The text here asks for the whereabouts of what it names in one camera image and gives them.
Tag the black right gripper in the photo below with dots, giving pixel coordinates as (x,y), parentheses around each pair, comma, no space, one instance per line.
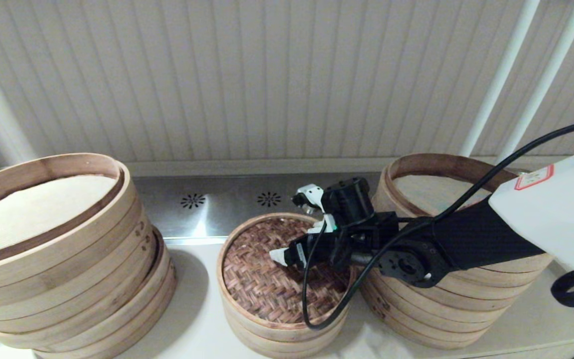
(332,252)

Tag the woven bamboo steamer lid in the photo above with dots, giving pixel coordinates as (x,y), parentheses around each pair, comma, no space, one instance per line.
(257,279)

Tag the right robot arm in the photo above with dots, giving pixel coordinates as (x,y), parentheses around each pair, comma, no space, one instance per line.
(541,214)

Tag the white cloth steamer liner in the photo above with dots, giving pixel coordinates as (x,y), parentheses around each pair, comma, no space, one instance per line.
(426,192)
(33,214)

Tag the wide bamboo steamer basket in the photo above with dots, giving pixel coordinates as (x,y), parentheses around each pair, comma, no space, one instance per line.
(117,309)

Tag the stamped bamboo steamer basket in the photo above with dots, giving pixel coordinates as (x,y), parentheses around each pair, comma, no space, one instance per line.
(441,331)

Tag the steel panel with vent holes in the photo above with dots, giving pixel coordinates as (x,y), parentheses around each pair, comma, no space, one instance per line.
(227,219)

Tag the white metal pipe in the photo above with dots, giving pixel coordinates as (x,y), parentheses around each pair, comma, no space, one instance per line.
(500,70)
(545,75)

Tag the white mounted wrist camera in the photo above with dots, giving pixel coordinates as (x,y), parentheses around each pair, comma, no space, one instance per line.
(314,192)

